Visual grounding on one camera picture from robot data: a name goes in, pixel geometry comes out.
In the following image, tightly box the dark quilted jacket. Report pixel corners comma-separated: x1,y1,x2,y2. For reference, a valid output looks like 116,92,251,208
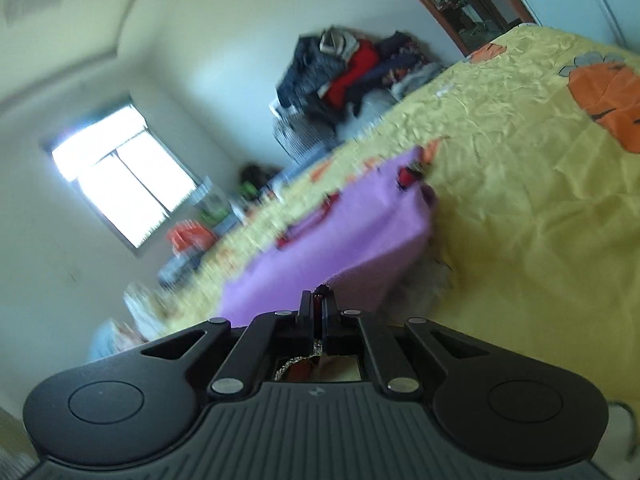
277,36,346,108

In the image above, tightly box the white quilted blanket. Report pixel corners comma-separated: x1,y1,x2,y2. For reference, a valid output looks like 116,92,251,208
88,283,169,362

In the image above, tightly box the purple sweater red collar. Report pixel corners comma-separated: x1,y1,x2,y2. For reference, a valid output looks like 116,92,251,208
218,146,437,326

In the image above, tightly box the orange plastic bag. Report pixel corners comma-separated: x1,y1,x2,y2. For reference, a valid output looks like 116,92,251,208
166,220,217,255

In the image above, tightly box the red folded garment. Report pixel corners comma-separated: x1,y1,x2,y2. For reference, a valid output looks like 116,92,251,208
322,40,380,110

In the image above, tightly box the green plastic stool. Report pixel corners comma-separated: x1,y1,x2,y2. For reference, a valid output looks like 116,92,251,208
198,182,256,224

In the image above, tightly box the yellow carrot print bedspread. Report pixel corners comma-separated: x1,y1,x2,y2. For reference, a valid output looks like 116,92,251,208
124,24,640,480

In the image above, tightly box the houndstooth checkered bag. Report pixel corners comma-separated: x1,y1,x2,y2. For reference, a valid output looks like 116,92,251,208
273,112,338,162

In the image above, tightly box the folded clothes stack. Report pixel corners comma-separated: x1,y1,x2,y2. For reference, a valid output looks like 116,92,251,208
374,32,445,101

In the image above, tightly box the bright window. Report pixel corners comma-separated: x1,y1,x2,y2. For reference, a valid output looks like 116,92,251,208
43,96,200,252

